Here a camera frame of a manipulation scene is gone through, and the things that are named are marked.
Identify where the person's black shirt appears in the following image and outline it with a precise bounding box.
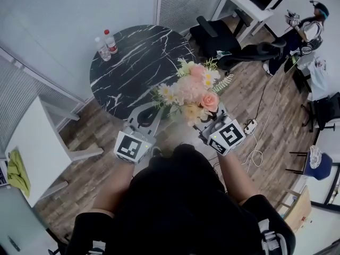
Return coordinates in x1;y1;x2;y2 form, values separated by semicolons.
66;143;297;255

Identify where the grey backpack strap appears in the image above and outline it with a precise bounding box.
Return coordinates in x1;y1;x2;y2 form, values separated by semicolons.
259;219;289;255

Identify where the wooden cabinet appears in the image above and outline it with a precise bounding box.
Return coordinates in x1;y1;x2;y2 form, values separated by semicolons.
276;186;313;233

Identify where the black cable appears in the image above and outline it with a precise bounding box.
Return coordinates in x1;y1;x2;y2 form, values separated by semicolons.
249;80;269;122

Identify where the white power strip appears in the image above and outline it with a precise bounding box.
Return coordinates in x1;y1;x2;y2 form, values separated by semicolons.
243;118;259;134

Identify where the green cloth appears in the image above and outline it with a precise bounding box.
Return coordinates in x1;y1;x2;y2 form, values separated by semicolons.
7;149;31;198

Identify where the grey laptop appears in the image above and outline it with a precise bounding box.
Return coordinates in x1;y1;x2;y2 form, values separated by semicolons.
0;158;11;188

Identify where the clear white-capped water bottle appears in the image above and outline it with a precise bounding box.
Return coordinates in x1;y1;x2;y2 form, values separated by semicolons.
95;37;112;62

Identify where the white cable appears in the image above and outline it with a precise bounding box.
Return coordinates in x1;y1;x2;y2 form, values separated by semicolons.
243;54;299;167

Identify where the person's left forearm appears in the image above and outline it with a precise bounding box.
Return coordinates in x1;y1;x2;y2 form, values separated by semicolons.
92;158;135;219

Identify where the black swivel chair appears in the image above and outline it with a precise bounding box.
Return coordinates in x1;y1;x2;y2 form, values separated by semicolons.
301;91;340;134

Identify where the white plastic bag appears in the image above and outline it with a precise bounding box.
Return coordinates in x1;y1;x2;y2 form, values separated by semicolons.
308;56;330;101

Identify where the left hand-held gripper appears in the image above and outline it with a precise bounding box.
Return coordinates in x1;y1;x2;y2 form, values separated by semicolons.
114;102;164;165

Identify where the pink and white flowers bouquet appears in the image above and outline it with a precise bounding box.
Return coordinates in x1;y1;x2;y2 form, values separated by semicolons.
150;57;235;127

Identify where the person's right forearm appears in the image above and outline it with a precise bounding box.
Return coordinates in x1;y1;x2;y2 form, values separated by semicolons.
217;151;257;206

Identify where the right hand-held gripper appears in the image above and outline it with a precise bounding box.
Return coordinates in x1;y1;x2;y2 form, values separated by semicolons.
192;101;247;156

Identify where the black marble round table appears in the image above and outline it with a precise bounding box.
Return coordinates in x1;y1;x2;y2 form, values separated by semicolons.
89;24;197;121

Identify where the blue chair with black legs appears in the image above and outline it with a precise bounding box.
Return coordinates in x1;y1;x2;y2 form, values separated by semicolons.
285;144;335;181

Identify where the red-label water bottle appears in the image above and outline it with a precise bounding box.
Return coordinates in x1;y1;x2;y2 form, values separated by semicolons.
103;29;118;55

